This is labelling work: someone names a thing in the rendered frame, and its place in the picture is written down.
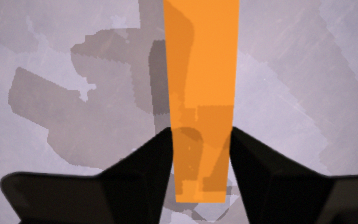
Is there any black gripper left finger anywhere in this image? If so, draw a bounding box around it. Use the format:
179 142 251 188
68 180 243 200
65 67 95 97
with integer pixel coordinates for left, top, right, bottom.
0 127 174 224

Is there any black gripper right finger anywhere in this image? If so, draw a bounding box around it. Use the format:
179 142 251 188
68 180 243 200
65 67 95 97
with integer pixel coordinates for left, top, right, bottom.
229 127 358 224

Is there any orange bar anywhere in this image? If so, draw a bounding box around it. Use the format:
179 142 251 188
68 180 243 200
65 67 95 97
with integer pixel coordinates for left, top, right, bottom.
164 0 240 203

